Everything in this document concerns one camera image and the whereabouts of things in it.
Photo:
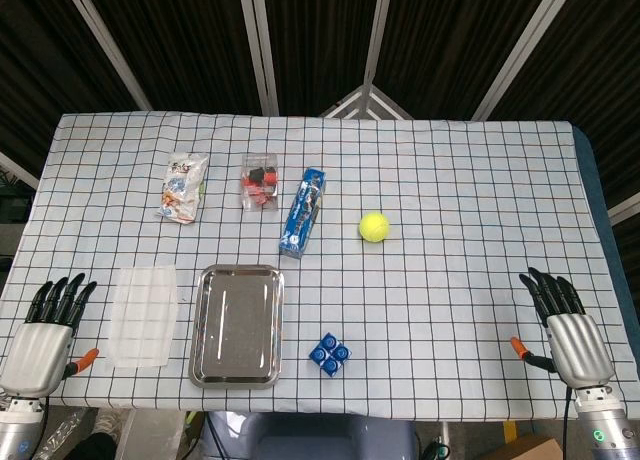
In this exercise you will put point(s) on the yellow tennis ball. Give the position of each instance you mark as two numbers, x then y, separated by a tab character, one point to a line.
374	227

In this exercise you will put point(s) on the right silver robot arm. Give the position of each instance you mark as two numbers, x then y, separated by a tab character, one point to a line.
607	420

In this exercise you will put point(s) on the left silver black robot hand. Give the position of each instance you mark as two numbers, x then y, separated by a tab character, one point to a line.
40	352

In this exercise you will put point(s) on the white partition frame post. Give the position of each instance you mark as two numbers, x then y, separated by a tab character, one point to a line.
107	47
377	30
522	50
260	45

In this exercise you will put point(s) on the stainless steel tray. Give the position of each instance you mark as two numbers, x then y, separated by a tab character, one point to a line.
237	325

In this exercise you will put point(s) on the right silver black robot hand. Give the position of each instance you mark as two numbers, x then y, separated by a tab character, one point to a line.
580	345

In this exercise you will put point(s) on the white triangular metal frame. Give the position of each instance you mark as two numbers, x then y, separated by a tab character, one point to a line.
367	102

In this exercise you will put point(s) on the white checkered tablecloth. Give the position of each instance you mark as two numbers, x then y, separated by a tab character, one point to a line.
440	290

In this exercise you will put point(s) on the clear box with red parts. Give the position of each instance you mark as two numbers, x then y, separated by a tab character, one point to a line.
260	182

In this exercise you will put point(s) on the brown cardboard box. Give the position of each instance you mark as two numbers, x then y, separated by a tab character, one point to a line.
537	450

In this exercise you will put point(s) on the long blue carton box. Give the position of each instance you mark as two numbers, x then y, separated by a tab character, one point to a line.
302	215

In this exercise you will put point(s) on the blue cube toy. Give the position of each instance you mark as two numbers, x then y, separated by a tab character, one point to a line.
329	355

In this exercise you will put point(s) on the white printed snack bag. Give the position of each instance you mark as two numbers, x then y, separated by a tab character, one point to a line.
182	190

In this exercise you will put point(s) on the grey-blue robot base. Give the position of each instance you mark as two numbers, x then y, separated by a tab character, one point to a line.
310	437

